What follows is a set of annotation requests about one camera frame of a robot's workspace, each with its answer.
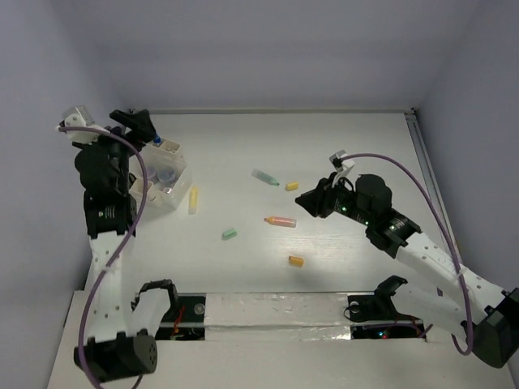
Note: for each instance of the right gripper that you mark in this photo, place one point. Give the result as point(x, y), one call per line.
point(317, 202)

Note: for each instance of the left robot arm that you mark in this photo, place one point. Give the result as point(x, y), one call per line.
point(117, 331)

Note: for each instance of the orange highlighter marker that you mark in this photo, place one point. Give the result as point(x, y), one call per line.
point(281, 221)

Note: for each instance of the cream divided box front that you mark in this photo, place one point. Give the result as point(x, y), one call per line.
point(140, 189)

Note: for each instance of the green highlighter marker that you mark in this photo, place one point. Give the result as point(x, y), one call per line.
point(264, 177)

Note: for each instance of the green marker cap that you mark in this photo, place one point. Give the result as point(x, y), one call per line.
point(226, 235)

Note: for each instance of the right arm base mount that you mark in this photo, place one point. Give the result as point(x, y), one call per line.
point(373, 316)

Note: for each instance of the clear jar purple contents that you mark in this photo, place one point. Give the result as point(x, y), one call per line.
point(151, 173)

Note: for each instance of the cream divided box rear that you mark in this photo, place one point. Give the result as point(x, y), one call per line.
point(168, 146)

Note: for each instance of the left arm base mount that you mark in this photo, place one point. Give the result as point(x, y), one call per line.
point(188, 323)

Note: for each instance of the yellow highlighter marker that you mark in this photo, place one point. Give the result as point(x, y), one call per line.
point(193, 200)

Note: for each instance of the cream divided box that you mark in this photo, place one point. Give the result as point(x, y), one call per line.
point(168, 146)
point(140, 189)

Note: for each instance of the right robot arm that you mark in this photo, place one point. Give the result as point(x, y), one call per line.
point(474, 310)

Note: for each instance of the orange marker cap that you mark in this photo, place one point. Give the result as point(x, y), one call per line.
point(296, 261)

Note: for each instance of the clear jar blue beads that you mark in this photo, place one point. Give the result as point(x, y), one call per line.
point(167, 176)

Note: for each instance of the clear spray bottle blue cap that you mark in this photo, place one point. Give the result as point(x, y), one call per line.
point(157, 140)

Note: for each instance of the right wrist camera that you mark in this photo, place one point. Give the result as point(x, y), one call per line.
point(343, 164)

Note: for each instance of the clear organizer bin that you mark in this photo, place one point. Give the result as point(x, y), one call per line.
point(159, 160)

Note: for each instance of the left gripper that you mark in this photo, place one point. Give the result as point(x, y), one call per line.
point(138, 122)

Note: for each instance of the yellow marker cap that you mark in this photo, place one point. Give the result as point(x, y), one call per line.
point(291, 186)

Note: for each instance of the aluminium side rail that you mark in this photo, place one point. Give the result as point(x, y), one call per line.
point(427, 171)

